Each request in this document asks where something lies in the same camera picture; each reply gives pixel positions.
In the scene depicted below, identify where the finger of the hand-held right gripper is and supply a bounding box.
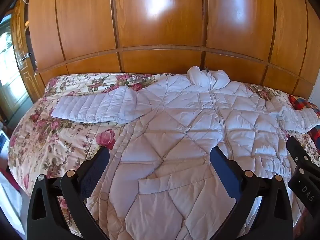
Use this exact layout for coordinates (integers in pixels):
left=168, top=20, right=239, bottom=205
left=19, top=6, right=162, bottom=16
left=286, top=136, right=312, bottom=167

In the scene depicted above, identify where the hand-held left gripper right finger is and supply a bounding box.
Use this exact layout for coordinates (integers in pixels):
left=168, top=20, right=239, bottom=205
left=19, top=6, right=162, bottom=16
left=210, top=146, right=294, bottom=240

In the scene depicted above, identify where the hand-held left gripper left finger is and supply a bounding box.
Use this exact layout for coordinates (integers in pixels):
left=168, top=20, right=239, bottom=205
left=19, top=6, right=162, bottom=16
left=26, top=146, right=110, bottom=240

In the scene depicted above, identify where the white quilted puffer jacket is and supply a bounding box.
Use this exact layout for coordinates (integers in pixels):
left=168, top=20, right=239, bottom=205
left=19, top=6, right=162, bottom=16
left=51, top=65, right=320, bottom=240

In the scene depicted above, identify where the plaid pillow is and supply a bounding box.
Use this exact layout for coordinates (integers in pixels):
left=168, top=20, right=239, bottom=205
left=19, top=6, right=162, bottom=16
left=289, top=94, right=320, bottom=153

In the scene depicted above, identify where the floral bedspread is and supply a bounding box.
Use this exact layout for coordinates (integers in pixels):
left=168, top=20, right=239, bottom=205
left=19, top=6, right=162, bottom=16
left=7, top=72, right=320, bottom=240

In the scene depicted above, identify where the white bedside furniture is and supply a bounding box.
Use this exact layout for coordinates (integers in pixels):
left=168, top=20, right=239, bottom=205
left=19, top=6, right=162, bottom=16
left=0, top=129, right=28, bottom=229

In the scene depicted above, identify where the wooden door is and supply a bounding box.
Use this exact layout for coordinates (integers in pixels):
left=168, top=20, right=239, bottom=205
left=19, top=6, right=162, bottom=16
left=10, top=4, right=45, bottom=100

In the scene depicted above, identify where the wooden wardrobe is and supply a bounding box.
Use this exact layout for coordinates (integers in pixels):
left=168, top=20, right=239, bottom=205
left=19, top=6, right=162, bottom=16
left=27, top=0, right=320, bottom=103

